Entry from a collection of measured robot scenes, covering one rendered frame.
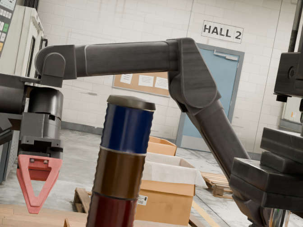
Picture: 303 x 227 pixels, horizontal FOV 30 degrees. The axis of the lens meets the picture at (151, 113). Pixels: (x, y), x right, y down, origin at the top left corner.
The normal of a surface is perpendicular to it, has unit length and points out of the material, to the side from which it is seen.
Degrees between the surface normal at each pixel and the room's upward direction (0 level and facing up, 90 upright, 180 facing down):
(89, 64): 90
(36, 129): 58
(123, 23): 90
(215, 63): 90
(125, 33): 90
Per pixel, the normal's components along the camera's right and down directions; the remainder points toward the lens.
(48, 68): 0.26, 0.10
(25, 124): 0.25, -0.45
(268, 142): -0.96, -0.16
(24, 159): 0.22, -0.11
